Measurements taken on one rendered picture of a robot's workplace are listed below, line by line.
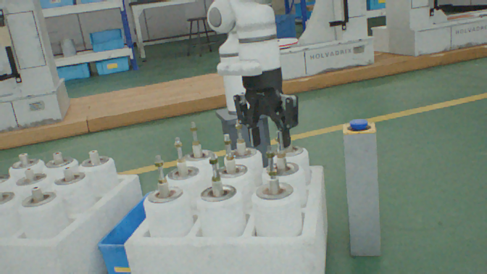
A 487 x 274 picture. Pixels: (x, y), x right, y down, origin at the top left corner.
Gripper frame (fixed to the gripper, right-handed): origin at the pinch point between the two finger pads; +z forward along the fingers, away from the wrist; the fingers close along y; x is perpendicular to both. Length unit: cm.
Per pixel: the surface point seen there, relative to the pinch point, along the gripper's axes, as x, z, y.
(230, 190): 3.7, 10.5, 8.7
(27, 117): -42, 22, 207
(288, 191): -0.9, 10.5, -2.4
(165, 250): 17.2, 19.4, 16.1
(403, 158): -86, 36, 8
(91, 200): 13, 17, 49
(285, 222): 2.5, 15.6, -3.7
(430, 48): -266, 24, 57
